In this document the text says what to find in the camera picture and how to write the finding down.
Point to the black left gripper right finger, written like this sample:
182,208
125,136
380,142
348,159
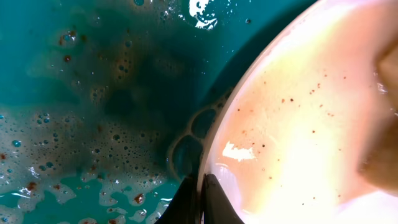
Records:
215,205

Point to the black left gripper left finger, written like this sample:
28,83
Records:
182,208

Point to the white plate with sauce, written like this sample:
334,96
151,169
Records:
288,143

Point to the green yellow sponge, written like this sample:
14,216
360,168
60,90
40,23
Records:
379,166

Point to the teal plastic tray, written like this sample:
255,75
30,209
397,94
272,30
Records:
106,105

